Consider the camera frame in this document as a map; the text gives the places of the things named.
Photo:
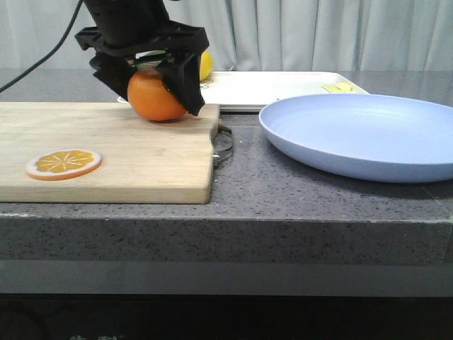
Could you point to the grey curtain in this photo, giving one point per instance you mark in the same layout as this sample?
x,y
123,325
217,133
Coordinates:
x,y
260,35

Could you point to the orange slice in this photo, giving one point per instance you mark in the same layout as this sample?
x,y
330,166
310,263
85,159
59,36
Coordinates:
x,y
63,164

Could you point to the wooden cutting board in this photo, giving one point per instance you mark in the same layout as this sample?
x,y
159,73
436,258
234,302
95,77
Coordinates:
x,y
142,161

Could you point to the yellow lemon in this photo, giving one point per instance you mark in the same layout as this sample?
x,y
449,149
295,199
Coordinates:
x,y
206,65

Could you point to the blue round plate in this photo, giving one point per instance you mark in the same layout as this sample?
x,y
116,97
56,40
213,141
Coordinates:
x,y
364,136

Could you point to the metal cutting board handle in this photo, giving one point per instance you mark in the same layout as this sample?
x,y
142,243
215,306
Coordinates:
x,y
223,143

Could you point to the yellow lemon wedge pieces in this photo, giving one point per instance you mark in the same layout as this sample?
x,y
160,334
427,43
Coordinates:
x,y
339,87

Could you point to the whole orange fruit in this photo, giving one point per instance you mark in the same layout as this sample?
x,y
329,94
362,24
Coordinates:
x,y
150,99

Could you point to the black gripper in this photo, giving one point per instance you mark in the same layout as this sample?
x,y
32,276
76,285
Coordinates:
x,y
125,28

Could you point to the cream rectangular tray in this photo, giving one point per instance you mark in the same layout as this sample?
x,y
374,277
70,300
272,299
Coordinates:
x,y
251,91

